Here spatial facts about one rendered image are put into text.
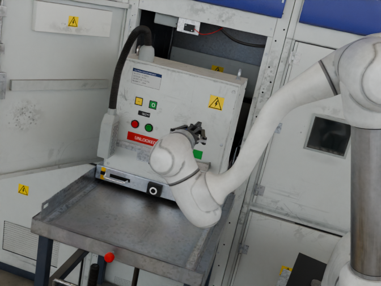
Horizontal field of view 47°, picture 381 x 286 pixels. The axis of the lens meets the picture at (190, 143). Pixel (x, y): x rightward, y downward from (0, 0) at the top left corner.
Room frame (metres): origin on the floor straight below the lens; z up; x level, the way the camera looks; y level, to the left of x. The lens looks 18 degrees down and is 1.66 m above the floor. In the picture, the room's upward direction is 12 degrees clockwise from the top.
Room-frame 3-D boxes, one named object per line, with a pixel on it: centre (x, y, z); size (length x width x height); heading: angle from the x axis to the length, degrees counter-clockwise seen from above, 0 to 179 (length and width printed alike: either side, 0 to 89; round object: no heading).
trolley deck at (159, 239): (1.58, 0.11, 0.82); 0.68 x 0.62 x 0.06; 169
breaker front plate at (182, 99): (1.65, 0.10, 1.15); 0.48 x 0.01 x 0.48; 79
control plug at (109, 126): (1.62, 0.32, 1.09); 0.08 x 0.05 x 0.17; 169
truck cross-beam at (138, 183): (1.67, 0.10, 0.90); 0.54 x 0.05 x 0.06; 79
